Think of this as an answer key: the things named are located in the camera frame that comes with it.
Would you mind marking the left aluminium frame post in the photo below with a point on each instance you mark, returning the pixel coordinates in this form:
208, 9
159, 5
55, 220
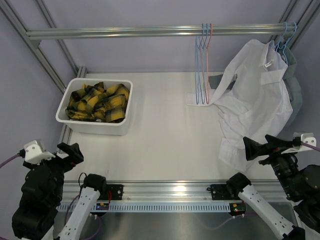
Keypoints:
11, 14

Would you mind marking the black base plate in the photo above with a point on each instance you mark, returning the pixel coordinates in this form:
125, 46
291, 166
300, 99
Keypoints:
220, 192
114, 193

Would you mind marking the aluminium front rail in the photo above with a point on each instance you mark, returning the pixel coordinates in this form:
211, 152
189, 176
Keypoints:
189, 190

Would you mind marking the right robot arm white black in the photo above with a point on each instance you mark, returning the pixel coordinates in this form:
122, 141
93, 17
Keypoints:
301, 186

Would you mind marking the light blue wire hangers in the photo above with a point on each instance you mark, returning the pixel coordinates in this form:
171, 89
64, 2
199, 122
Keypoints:
284, 40

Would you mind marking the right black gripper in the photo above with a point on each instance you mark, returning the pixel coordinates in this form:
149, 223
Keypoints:
274, 147

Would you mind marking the aluminium hanging rail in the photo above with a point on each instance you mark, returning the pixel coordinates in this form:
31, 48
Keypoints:
155, 31

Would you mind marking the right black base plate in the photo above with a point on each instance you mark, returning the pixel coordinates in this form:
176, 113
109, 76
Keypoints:
220, 192

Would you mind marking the pink wire hanger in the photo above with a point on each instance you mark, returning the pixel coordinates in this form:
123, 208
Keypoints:
208, 62

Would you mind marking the white slotted cable duct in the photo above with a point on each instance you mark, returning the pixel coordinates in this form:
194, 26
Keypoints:
161, 207

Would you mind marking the light blue wire hanger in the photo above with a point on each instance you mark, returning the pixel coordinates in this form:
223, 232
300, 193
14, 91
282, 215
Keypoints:
197, 78
203, 62

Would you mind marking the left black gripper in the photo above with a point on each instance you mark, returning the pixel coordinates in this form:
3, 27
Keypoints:
75, 156

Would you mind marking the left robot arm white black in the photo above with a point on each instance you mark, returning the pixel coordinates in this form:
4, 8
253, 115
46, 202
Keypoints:
42, 193

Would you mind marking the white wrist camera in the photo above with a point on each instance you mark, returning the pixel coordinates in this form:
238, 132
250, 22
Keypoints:
301, 142
34, 153

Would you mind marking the grey garment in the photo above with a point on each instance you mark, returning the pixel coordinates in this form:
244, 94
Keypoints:
289, 78

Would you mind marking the right aluminium frame post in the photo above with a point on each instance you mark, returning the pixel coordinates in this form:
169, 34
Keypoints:
303, 13

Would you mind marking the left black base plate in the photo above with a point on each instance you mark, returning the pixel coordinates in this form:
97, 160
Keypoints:
114, 193

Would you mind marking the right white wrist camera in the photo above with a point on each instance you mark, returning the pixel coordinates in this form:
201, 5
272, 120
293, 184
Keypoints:
301, 142

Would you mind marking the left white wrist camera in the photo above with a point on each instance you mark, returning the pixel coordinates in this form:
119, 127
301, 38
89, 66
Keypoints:
34, 153

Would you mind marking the white shirt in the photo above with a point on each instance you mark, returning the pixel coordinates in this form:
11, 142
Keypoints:
252, 100

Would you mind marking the yellow black plaid shirt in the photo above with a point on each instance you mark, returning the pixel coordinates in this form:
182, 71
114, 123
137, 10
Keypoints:
95, 103

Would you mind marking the aluminium frame post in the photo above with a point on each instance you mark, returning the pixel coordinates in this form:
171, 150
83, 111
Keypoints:
11, 14
303, 13

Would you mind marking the white plastic bin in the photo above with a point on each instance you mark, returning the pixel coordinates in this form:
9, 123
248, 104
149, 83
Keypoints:
88, 127

